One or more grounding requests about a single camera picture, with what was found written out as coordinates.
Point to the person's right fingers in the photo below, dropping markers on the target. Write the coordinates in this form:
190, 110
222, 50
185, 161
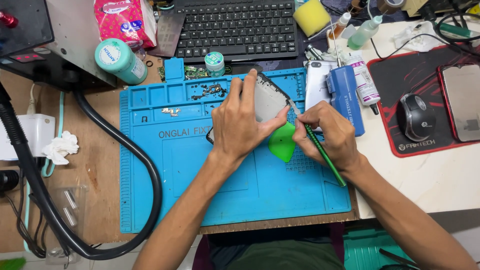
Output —
309, 123

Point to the white glue bottle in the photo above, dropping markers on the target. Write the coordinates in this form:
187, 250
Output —
363, 82

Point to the blue silicone repair mat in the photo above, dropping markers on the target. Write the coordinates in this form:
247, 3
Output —
180, 180

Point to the clear plastic bag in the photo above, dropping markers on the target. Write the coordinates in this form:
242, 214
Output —
69, 221

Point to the black red mouse pad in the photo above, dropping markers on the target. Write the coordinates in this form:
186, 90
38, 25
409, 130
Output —
412, 82

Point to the small green lidded jar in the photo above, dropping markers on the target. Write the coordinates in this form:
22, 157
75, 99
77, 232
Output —
214, 63

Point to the brown tape roll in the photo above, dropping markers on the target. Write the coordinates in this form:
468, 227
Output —
390, 5

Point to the pink tissue packet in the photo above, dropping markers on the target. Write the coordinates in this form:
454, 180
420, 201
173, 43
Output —
125, 22

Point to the teal flux tube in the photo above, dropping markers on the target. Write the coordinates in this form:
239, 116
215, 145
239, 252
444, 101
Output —
120, 62

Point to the pile of black debris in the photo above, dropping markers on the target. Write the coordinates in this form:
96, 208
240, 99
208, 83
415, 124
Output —
210, 90

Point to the green plastic opening pick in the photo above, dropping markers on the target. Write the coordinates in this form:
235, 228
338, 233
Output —
283, 141

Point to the orange liquid dropper bottle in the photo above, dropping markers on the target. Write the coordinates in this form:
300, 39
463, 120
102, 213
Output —
340, 24

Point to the red framed phone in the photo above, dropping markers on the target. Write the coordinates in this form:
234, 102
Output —
462, 101

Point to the white power adapter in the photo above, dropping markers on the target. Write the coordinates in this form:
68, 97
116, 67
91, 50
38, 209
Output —
26, 135

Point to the blue tool box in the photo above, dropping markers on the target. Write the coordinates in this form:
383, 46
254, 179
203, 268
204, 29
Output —
345, 99

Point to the crumpled white tissue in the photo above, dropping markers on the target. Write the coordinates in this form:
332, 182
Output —
416, 36
60, 148

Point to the small metal phone parts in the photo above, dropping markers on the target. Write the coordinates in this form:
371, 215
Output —
171, 111

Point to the person's right hand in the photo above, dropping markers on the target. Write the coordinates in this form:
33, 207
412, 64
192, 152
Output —
330, 135

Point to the metal stencil plate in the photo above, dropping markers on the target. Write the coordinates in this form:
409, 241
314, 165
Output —
168, 34

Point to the black computer mouse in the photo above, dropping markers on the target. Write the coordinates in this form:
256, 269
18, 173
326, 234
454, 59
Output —
415, 117

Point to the green circuit board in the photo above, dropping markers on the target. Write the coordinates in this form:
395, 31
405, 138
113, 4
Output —
195, 72

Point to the black keyboard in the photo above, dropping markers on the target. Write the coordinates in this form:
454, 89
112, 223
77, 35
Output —
236, 26

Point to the yellow sponge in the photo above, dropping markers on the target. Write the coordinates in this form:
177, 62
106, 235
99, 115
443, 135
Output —
311, 17

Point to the hot air rework station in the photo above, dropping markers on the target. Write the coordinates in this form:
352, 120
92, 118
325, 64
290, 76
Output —
41, 41

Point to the person's green shirt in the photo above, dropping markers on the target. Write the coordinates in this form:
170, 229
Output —
275, 251

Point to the white phone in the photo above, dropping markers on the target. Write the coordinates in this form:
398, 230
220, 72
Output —
317, 86

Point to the teal plastic stool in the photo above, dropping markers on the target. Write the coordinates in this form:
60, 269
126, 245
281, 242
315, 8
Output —
375, 249

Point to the clear green liquid bottle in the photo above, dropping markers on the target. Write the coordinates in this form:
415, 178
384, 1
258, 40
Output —
363, 33

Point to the person's left hand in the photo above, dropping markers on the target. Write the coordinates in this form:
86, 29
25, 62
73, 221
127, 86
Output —
234, 127

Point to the black phone frame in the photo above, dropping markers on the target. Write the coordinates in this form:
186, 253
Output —
268, 101

